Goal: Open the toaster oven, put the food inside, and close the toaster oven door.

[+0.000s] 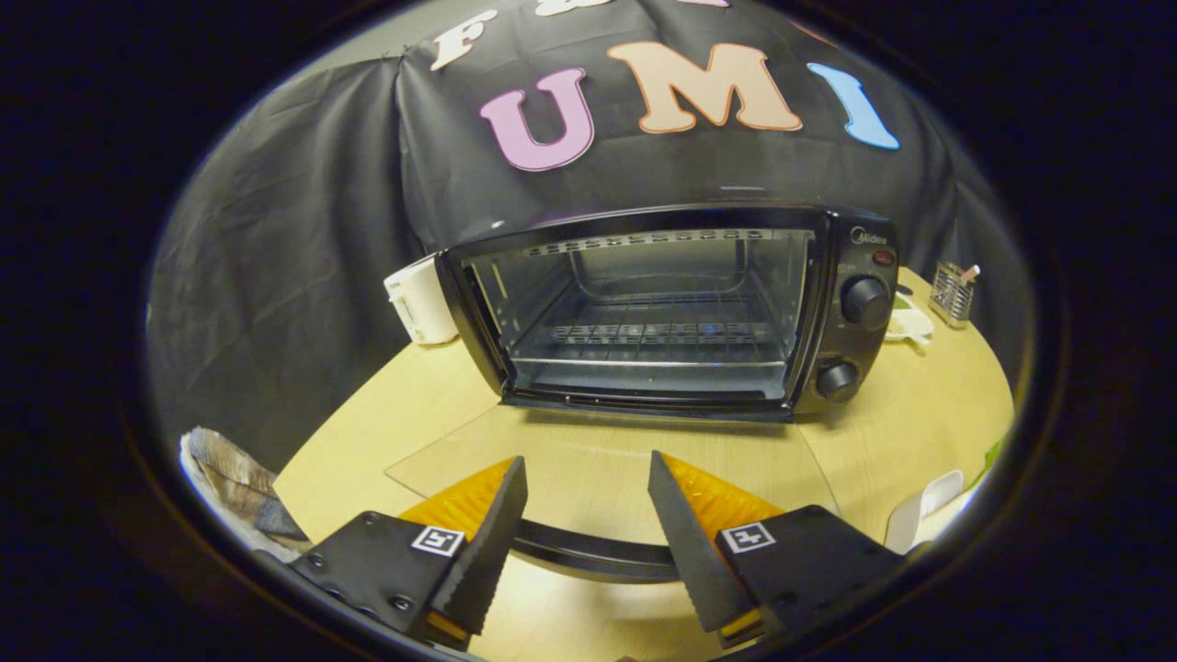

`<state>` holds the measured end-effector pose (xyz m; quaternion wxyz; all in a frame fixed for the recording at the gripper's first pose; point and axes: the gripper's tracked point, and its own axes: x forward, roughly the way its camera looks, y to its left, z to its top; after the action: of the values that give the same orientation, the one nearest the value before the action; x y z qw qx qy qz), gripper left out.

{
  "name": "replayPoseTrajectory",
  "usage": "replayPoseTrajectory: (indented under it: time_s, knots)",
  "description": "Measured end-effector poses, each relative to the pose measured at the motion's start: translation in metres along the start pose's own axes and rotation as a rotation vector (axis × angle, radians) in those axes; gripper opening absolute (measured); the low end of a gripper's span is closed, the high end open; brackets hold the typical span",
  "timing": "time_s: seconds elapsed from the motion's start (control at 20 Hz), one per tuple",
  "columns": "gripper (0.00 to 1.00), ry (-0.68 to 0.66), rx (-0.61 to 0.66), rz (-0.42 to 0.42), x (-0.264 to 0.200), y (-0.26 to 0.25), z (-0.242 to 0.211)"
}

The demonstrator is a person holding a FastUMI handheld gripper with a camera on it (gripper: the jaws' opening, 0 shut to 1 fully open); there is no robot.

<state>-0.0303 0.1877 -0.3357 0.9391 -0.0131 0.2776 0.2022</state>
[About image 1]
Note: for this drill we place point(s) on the black backdrop cloth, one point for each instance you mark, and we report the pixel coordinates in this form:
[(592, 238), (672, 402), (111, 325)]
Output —
[(303, 257)]

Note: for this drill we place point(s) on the white plate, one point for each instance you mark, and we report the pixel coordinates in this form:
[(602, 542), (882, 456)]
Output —
[(906, 519)]

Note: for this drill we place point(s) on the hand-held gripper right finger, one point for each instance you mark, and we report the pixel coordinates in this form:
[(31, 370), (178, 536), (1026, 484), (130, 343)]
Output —
[(690, 552)]

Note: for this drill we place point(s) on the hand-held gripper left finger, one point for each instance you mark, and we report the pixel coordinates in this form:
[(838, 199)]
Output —
[(483, 552)]

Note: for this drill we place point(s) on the white bread toaster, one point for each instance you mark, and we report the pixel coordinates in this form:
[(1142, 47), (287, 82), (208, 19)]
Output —
[(418, 303)]

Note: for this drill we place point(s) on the white divided dish of grains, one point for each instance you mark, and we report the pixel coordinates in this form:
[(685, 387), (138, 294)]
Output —
[(910, 326)]

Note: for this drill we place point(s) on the black toaster oven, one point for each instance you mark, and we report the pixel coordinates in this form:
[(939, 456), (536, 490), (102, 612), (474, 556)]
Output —
[(851, 345)]

